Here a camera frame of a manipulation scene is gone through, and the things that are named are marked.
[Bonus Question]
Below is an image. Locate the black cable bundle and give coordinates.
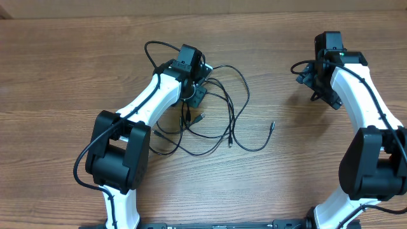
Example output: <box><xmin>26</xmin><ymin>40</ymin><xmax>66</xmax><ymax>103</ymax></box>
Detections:
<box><xmin>148</xmin><ymin>64</ymin><xmax>276</xmax><ymax>157</ymax></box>

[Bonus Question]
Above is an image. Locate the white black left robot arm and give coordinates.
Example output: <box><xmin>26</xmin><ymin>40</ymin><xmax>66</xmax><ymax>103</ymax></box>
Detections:
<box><xmin>80</xmin><ymin>45</ymin><xmax>212</xmax><ymax>228</ymax></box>

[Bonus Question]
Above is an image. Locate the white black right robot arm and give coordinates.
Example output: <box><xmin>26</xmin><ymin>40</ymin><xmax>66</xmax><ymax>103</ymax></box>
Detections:
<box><xmin>291</xmin><ymin>31</ymin><xmax>406</xmax><ymax>228</ymax></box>

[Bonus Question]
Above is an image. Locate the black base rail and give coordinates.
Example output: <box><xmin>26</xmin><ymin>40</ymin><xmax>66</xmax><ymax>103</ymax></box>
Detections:
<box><xmin>137</xmin><ymin>219</ymin><xmax>312</xmax><ymax>229</ymax></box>

